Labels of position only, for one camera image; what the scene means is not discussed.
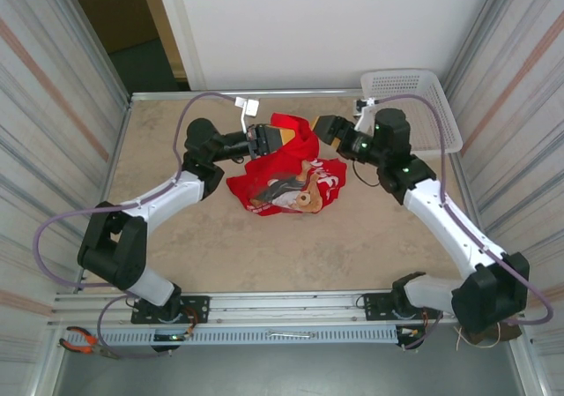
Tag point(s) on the red t-shirt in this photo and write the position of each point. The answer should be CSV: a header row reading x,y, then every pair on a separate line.
x,y
260,175

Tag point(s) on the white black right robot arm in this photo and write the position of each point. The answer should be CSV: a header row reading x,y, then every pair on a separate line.
x,y
440,219

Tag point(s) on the white plastic basket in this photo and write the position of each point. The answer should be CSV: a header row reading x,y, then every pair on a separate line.
x,y
423,87

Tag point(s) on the small metal wrench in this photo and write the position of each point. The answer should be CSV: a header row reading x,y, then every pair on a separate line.
x,y
291,334

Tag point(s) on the small circuit board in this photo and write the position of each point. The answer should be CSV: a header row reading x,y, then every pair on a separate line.
x,y
172,337
410,333

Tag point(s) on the brown cloth pouch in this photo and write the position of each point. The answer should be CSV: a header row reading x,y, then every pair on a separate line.
x,y
506,332

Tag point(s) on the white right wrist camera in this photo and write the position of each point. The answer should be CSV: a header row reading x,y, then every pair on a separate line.
x,y
365,116

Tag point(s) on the wooden door frame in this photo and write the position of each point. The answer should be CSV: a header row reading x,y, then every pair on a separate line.
x,y
163,30

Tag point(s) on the aluminium enclosure post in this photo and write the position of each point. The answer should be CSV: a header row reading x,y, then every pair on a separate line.
x,y
97,39
46,369
531,369

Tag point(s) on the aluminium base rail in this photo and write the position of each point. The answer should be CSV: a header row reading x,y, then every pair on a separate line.
x,y
286,303

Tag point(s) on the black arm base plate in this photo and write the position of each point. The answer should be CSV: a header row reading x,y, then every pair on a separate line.
x,y
374,305
198,308

